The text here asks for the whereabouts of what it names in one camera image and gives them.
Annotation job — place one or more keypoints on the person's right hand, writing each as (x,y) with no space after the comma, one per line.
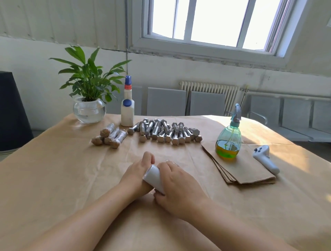
(181,191)

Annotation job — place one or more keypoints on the person's left hand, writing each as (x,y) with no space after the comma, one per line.
(137,178)

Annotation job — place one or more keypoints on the white cling film roll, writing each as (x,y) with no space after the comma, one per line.
(154,178)

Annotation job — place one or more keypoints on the pile of steel bolts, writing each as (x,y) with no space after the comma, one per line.
(165,131)

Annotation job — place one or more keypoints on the stack of brown paper sheets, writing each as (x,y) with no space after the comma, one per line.
(243,165)

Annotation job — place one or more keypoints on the green spray bottle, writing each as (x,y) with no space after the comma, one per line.
(228,144)

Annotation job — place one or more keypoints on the person's right forearm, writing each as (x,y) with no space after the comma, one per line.
(243,232)

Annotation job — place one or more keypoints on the person's left forearm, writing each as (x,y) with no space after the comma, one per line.
(80,225)

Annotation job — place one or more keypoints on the white glue bottle blue cap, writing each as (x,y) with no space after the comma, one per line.
(127,112)

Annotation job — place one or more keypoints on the grey chair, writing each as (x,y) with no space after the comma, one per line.
(305,116)
(207,103)
(138,101)
(166,102)
(265,109)

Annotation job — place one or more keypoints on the round glass vase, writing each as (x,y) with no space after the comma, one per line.
(89,111)

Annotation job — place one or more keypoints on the large brown paper table cover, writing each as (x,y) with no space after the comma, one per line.
(46,181)

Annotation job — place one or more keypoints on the white handheld controller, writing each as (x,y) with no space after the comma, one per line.
(265,158)

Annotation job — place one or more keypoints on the white radiator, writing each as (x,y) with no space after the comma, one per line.
(209,90)

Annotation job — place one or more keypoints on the green leafy plant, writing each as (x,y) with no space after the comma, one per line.
(90,75)

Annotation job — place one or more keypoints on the black trash bin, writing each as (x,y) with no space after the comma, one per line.
(14,114)

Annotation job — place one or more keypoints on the white framed window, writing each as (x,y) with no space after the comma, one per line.
(217,26)

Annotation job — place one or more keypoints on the white vertical blind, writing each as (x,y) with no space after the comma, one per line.
(57,23)

